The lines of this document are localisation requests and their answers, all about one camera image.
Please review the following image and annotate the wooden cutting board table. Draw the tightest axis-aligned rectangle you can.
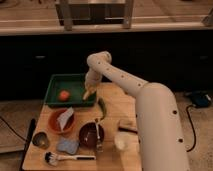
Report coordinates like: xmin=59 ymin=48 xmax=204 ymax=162
xmin=22 ymin=83 xmax=141 ymax=171

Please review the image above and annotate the white paper napkin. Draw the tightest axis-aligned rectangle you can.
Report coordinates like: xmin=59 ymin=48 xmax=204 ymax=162
xmin=57 ymin=107 xmax=74 ymax=130

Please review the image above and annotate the white plastic cup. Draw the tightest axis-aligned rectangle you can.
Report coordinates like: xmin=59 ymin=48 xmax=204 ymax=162
xmin=114 ymin=132 xmax=131 ymax=151

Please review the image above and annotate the brown wooden block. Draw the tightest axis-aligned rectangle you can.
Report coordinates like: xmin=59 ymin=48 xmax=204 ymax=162
xmin=118 ymin=120 xmax=138 ymax=134

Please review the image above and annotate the orange bowl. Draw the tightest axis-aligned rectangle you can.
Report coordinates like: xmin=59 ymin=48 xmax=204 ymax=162
xmin=48 ymin=108 xmax=75 ymax=135

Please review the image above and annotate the blue sponge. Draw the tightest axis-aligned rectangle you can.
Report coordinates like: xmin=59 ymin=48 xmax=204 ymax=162
xmin=56 ymin=137 xmax=79 ymax=155

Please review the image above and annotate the dark brown bowl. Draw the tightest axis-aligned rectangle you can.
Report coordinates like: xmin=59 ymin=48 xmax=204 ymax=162
xmin=79 ymin=122 xmax=97 ymax=149

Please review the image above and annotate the metal fork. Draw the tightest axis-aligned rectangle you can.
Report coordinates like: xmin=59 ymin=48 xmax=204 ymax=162
xmin=95 ymin=118 xmax=103 ymax=152

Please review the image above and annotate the black power cable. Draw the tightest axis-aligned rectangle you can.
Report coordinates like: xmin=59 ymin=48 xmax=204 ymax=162
xmin=185 ymin=103 xmax=198 ymax=153

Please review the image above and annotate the green plastic tray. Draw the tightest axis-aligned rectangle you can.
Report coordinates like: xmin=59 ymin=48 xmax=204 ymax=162
xmin=44 ymin=73 xmax=96 ymax=107

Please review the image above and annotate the black floor device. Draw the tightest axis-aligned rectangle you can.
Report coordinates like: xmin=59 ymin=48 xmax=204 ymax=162
xmin=186 ymin=91 xmax=212 ymax=108

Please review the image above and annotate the metal frame stand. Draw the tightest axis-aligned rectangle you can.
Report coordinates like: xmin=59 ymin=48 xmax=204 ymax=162
xmin=54 ymin=0 xmax=134 ymax=31

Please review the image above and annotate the orange tomato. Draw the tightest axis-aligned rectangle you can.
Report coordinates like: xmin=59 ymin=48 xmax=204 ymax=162
xmin=58 ymin=90 xmax=70 ymax=102

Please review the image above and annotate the small metal cup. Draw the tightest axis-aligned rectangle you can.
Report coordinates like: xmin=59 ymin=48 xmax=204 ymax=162
xmin=32 ymin=132 xmax=49 ymax=149

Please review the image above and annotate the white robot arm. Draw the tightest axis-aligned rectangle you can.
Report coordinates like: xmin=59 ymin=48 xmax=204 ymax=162
xmin=84 ymin=51 xmax=190 ymax=171

